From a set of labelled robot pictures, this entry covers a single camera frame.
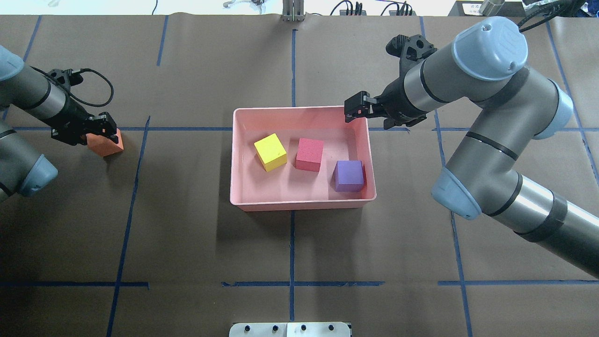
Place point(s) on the purple foam block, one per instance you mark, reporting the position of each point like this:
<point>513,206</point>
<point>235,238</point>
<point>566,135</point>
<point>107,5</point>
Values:
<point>349,176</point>

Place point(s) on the white camera post base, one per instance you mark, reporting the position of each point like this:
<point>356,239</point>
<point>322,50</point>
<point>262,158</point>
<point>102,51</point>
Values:
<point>290,329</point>

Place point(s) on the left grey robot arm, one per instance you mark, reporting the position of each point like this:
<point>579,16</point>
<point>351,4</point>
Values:
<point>49,102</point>

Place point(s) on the red foam block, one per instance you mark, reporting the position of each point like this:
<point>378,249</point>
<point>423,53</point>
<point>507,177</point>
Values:
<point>309,154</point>

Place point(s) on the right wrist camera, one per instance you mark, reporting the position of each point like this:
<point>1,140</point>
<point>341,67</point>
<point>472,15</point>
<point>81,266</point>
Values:
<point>412,48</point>

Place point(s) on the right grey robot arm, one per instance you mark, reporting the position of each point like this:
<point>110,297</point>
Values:
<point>487,64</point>

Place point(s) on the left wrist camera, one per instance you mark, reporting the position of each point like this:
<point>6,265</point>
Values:
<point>65,79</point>

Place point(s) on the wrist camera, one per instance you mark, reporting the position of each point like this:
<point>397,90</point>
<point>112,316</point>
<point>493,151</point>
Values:
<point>65,79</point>
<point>412,48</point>

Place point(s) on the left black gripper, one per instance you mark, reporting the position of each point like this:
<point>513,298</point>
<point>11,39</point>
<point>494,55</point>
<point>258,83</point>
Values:
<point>71,117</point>

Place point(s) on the aluminium frame post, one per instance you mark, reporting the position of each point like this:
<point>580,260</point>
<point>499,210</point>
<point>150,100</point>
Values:
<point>293,10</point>

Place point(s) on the pink plastic bin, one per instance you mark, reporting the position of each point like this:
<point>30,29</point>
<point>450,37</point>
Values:
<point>252,188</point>

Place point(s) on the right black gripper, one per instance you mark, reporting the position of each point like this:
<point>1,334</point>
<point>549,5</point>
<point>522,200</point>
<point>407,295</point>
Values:
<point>397,104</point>

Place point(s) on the orange foam block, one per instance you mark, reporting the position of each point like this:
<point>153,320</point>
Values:
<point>103,146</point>

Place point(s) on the yellow foam block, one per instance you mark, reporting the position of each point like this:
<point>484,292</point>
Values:
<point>271,152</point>

